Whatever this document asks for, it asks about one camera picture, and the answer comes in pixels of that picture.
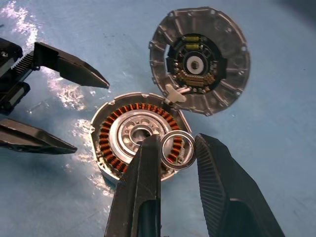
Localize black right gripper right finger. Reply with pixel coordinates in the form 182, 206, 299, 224
195, 133, 285, 237

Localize silver motor lid circuit board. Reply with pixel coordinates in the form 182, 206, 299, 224
148, 6, 251, 117

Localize silver motor housing copper coils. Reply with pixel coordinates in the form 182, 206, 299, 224
89, 92, 193, 185

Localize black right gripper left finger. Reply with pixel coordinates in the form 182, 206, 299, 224
105, 134, 162, 237

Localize silver spoked rotor disc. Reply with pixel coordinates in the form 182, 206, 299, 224
109, 111, 173, 166

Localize silver metal bearing ring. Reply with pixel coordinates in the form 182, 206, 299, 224
160, 129, 197, 171

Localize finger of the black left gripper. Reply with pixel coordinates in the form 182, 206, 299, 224
0, 118, 79, 155
33, 41, 111, 89

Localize white wire connector plug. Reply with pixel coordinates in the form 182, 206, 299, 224
164, 83, 187, 106

